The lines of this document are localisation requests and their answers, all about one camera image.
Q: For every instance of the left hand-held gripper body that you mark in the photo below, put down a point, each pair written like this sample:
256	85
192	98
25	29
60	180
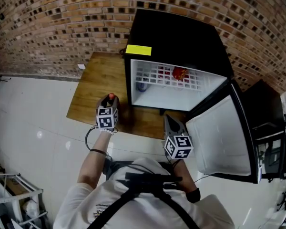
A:
106	119

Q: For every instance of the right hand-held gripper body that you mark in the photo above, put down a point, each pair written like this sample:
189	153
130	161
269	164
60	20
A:
178	147

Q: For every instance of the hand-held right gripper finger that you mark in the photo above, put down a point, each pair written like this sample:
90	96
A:
168	125
181	126

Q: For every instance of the dark bottle with red cap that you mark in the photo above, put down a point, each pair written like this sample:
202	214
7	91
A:
111	99

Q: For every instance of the black mini fridge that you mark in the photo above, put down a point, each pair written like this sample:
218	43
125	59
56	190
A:
176	37

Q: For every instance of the person's left forearm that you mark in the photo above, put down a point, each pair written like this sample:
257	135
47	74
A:
93	161

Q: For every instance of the person's right forearm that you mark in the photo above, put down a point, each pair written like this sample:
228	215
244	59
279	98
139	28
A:
186	175

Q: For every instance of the low wooden table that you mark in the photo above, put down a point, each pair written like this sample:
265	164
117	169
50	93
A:
97	85

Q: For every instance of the plastic bottle with blue label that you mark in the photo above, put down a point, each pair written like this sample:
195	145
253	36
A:
141	86

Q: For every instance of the black chest harness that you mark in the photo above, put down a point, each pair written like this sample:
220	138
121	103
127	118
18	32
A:
152	179

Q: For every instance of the red packet on fridge shelf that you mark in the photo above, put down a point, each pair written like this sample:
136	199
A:
180	73

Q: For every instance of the red and white can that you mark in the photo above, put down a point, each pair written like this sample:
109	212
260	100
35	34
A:
164	71

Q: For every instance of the yellow sticker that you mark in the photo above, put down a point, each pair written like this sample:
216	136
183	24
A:
138	49

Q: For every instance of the white t-shirt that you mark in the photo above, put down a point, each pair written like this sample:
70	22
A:
143	209

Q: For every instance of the black cabinet with glass door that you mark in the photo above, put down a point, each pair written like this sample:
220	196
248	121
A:
264	108

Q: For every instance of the white metal rack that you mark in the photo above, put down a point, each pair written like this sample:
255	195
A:
16	187

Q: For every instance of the white wall socket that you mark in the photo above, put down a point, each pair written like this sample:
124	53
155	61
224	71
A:
81	66

